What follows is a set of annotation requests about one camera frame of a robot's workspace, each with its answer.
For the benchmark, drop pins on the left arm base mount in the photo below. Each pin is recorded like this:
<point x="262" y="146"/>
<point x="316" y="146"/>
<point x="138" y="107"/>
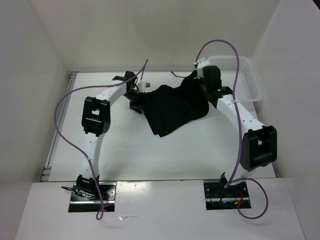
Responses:
<point x="82" y="202"/>

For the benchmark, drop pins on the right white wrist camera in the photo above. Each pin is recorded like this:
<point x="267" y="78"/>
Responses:
<point x="199" y="65"/>

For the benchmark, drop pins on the white perforated plastic basket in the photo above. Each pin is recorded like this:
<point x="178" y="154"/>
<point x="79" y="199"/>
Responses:
<point x="247" y="86"/>

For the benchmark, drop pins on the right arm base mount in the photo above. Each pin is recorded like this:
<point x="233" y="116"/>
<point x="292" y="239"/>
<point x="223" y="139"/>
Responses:
<point x="218" y="198"/>

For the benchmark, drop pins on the black shorts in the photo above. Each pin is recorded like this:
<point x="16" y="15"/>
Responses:
<point x="168" y="108"/>

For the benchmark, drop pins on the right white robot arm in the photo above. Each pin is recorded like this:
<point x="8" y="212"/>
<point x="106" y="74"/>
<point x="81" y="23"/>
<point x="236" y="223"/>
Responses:
<point x="257" y="142"/>

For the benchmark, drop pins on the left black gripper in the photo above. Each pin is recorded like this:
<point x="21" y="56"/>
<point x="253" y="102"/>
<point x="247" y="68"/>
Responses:
<point x="140" y="105"/>

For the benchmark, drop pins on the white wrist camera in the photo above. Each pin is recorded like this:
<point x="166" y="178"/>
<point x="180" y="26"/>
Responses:
<point x="142" y="86"/>
<point x="199" y="65"/>

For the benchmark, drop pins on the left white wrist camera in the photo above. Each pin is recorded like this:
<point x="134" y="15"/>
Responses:
<point x="142" y="86"/>

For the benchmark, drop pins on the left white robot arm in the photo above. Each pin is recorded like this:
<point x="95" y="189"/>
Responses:
<point x="96" y="121"/>

